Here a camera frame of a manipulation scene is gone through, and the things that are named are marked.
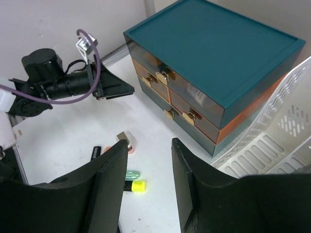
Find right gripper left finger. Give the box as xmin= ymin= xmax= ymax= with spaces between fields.
xmin=0 ymin=140 xmax=128 ymax=233

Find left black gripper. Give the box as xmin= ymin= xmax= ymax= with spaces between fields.
xmin=48 ymin=63 xmax=134 ymax=100

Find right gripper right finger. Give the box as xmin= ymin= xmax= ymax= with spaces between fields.
xmin=172 ymin=138 xmax=311 ymax=233

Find yellow drawer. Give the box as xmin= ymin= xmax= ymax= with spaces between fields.
xmin=132 ymin=58 xmax=170 ymax=103

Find teal drawer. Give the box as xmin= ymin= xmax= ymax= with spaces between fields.
xmin=126 ymin=38 xmax=225 ymax=129
xmin=138 ymin=76 xmax=216 ymax=156

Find mint green highlighter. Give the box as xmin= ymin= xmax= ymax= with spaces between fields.
xmin=125 ymin=170 xmax=141 ymax=181

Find purple black highlighter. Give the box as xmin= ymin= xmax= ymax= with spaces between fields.
xmin=90 ymin=146 xmax=102 ymax=161

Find yellow black highlighter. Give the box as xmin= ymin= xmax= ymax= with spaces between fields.
xmin=123 ymin=180 xmax=146 ymax=192

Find middle right orange drawer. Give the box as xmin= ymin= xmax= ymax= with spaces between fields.
xmin=169 ymin=90 xmax=219 ymax=144

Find white four-slot file rack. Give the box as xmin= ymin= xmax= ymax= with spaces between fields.
xmin=212 ymin=58 xmax=311 ymax=178

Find teal desktop drawer cabinet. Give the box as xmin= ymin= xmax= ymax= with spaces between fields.
xmin=123 ymin=0 xmax=306 ymax=155

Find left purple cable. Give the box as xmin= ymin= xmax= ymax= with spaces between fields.
xmin=0 ymin=29 xmax=102 ymax=105

